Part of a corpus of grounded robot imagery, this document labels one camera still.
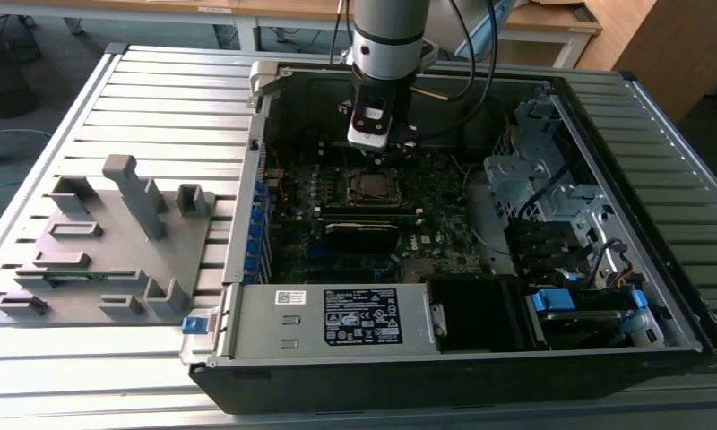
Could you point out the grey case latch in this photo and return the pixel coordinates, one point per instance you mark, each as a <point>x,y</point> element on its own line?
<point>261,76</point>

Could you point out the wide blue carrier tab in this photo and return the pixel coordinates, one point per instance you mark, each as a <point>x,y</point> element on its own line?
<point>552,300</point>

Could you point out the grey parts rack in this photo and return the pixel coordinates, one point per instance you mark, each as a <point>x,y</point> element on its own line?
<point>119,251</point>

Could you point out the narrow blue carrier tab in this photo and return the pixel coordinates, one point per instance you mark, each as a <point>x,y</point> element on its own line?
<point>637,299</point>

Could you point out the open black PC case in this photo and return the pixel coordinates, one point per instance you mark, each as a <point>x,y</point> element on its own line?
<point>455,389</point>

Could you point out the wooden desk white frame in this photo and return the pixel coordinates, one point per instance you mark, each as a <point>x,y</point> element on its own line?
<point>580,27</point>
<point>155,6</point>

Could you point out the blue plastic latch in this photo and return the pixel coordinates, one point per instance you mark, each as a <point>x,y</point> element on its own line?
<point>192,325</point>

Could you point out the black wrist camera block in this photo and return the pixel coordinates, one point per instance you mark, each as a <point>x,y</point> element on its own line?
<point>345,109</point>

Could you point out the black waste bin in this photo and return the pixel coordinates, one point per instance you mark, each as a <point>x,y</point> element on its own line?
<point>8,103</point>

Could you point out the silver power supply unit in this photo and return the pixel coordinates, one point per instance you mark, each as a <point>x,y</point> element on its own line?
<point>311,327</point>

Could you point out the small graphics card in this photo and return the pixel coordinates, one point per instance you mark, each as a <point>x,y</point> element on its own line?
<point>361,239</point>

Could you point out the green RAM stick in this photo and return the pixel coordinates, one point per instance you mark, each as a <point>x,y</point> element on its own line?
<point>75,277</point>

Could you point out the grey chipset heat sink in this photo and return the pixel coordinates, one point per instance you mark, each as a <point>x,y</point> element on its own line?
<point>419,268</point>

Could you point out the silver metal disk bay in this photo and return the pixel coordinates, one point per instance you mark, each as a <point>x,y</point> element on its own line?
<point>508,172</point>

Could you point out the black RAM slot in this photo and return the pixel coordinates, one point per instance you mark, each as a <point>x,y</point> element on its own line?
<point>364,220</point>
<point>364,215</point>
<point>364,211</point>
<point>364,206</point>

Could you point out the wooden cabinet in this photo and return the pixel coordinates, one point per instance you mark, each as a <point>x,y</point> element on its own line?
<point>663,45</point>

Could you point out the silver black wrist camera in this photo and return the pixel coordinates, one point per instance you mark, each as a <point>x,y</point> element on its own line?
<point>367,134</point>

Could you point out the green motherboard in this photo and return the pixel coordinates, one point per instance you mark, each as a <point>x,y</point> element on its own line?
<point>448,224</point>

